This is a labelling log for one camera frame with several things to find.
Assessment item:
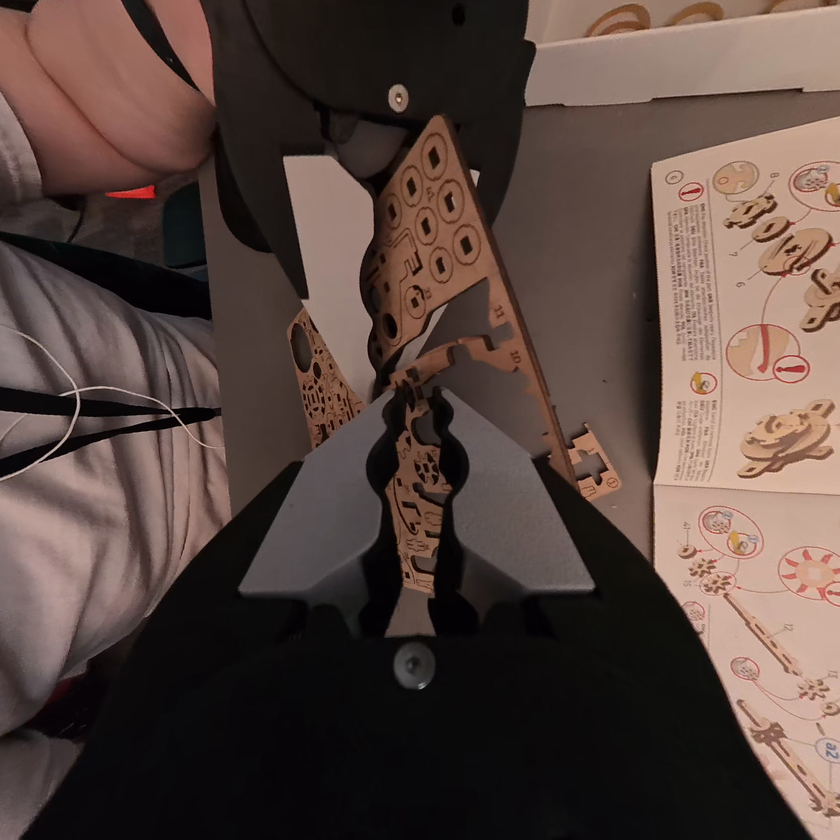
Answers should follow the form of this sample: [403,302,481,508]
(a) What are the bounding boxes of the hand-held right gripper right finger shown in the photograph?
[430,386,598,624]

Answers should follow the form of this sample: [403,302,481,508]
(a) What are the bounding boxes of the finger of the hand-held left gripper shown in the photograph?
[420,279,496,358]
[283,154,395,403]

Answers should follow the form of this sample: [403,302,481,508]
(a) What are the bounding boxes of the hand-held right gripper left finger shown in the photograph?
[238,392,409,634]

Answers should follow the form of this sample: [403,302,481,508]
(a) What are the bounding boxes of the wooden sheet with round parts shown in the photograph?
[360,115,580,599]

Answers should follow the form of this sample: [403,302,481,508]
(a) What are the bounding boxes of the wooden sheet with large gear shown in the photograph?
[287,307,366,450]

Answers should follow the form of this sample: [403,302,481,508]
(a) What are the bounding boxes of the person's left forearm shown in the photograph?
[0,0,219,196]

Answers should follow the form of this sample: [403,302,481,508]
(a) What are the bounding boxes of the open instruction booklet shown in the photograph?
[650,115,840,836]

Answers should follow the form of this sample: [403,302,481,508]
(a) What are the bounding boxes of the pile of thin rings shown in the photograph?
[586,0,840,38]

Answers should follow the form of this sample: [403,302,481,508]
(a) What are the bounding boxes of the white cardboard box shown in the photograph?
[525,0,840,107]

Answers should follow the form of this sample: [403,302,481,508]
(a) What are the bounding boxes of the small wooden frame offcut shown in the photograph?
[566,423,622,501]

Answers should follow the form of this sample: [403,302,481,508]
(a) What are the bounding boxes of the black lanyard strap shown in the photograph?
[0,387,222,478]

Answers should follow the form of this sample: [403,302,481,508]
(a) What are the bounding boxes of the thin white cord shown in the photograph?
[0,328,225,483]

